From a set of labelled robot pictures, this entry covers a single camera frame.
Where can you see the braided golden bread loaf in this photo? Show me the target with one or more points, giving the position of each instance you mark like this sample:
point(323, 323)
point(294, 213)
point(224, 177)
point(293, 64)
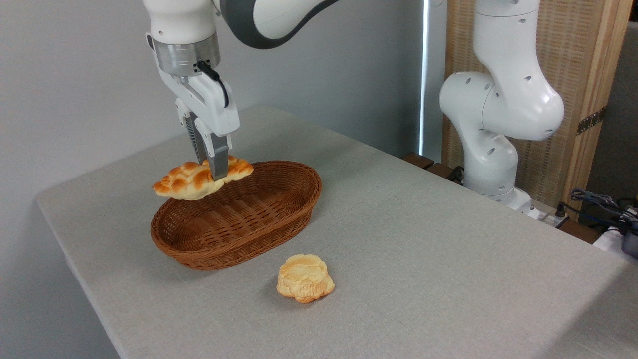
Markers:
point(184, 182)

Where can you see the brown woven wicker basket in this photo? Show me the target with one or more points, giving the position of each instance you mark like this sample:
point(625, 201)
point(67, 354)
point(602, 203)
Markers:
point(239, 229)

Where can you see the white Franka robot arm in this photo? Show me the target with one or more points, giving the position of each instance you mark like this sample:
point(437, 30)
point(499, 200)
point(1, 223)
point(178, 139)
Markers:
point(503, 99)

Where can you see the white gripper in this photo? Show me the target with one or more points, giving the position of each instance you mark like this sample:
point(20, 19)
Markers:
point(212, 107)

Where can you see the wooden rattan folding screen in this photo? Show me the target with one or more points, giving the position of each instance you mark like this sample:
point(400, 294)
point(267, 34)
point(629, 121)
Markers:
point(568, 50)

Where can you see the metal screen hinge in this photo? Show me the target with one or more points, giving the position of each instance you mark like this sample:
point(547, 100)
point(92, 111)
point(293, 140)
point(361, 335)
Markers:
point(591, 120)

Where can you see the black power plug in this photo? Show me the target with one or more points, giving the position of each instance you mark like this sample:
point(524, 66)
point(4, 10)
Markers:
point(561, 209)

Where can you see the round pale bread bun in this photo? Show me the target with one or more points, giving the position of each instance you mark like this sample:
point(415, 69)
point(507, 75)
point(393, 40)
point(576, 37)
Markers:
point(305, 276)

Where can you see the grey tablecloth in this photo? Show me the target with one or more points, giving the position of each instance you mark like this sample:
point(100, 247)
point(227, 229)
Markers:
point(423, 249)

